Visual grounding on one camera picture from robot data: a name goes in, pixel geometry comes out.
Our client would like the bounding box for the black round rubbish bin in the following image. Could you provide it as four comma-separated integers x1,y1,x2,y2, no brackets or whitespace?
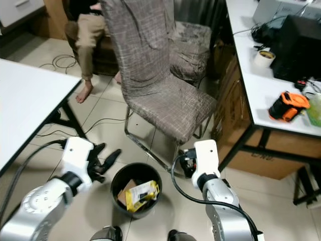
110,162,164,219

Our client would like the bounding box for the brown cardboard piece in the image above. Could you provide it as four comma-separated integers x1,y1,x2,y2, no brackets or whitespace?
117,178,138,204

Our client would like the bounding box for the yellow snack packet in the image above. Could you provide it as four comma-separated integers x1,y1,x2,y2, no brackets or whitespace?
125,181,160,212

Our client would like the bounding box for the brown cardboard box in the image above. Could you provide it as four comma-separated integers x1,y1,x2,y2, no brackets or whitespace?
213,55,306,180

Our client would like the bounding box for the robot left leg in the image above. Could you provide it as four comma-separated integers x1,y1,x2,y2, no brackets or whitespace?
90,226,123,241

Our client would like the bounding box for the robot leg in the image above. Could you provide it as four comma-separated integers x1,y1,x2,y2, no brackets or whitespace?
90,226,123,241
168,229,196,241

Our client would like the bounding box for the robot right leg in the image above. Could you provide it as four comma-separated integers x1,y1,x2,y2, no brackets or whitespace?
168,229,196,241

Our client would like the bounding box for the white table with black legs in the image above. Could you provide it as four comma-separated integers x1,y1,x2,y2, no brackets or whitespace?
0,59,86,171

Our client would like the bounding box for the grey checked fabric chair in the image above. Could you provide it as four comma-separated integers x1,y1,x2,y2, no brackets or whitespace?
102,0,217,174

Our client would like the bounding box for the dark brown sofa seat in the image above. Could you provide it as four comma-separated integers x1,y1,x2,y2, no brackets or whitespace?
64,20,117,76

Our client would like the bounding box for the grey patterned fabric chair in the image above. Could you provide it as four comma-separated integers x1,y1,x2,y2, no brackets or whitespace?
168,20,212,86

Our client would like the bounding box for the seated person in khaki trousers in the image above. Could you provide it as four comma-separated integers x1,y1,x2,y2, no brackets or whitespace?
65,0,123,104

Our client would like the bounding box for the orange and black power tool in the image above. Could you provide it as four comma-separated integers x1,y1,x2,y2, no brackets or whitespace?
268,91,310,123

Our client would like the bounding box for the black metal stand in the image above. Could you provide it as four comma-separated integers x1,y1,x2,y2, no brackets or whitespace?
293,163,321,206

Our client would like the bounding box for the white tape roll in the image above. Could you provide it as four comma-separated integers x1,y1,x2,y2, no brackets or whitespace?
254,48,276,68

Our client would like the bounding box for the green translucent container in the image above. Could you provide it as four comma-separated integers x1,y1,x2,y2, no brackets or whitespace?
306,93,321,127

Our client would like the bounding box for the black and red plug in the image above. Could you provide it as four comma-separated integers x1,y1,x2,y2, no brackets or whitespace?
296,78,319,93

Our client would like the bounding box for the black box device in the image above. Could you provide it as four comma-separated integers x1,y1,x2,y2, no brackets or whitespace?
271,14,321,83

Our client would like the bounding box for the white cabinet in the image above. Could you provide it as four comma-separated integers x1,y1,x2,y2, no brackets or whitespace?
0,0,46,28

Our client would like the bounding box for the grey printer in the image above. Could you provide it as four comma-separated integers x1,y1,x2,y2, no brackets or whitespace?
252,0,321,26

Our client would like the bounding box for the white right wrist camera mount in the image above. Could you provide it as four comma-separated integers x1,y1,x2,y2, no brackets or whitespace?
193,140,221,176

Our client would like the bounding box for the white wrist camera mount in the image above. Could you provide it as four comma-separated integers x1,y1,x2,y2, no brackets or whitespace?
63,137,96,177
193,140,221,176

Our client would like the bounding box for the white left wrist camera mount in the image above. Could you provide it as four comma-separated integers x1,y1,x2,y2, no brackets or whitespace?
63,137,96,177

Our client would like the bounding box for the long black floor cable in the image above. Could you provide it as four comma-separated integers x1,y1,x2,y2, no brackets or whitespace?
36,116,126,139

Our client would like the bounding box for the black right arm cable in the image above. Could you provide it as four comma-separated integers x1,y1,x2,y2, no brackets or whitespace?
171,153,264,239

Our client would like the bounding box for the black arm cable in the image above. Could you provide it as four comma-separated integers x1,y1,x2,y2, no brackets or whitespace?
171,153,264,239
0,140,66,221

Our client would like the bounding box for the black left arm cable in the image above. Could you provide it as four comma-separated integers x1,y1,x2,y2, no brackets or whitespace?
0,140,66,221

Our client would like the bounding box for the coiled black floor cable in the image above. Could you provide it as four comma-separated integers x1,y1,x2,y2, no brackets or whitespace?
40,54,78,71

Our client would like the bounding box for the white desk with black frame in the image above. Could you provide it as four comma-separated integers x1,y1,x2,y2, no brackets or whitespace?
225,0,321,174

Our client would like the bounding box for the black cable bundle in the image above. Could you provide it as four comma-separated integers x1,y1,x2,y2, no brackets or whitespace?
251,23,279,46

